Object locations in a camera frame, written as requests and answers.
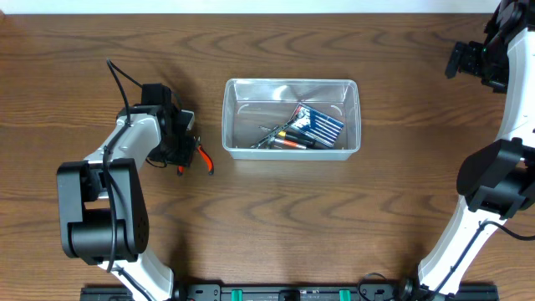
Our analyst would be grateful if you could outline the orange handled cutting pliers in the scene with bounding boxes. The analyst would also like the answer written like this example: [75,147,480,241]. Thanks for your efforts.
[177,136,214,176]

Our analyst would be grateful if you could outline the claw hammer orange black handle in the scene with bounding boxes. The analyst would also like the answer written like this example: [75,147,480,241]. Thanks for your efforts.
[268,137,315,150]

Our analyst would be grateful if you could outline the silver offset ring wrench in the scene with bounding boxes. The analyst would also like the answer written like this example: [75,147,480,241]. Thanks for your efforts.
[250,120,294,149]

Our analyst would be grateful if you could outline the black yellow handled screwdriver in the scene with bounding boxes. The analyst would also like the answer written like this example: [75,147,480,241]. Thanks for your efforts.
[276,130,315,147]

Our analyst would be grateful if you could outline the blue precision screwdriver set case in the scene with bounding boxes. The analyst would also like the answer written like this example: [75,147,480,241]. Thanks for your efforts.
[290,104,344,148]

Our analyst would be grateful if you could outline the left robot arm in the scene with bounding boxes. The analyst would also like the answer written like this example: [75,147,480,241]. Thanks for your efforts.
[57,84,195,300]

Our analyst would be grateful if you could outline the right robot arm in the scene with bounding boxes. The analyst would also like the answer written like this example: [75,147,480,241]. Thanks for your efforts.
[394,0,534,300]

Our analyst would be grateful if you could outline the clear plastic container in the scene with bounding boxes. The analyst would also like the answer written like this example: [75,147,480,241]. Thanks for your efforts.
[222,79,361,161]

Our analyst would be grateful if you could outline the right black cable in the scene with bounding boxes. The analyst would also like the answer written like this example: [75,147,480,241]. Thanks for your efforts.
[430,219,535,300]

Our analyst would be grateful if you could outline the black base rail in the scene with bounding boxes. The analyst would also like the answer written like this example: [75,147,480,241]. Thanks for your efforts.
[79,283,500,301]

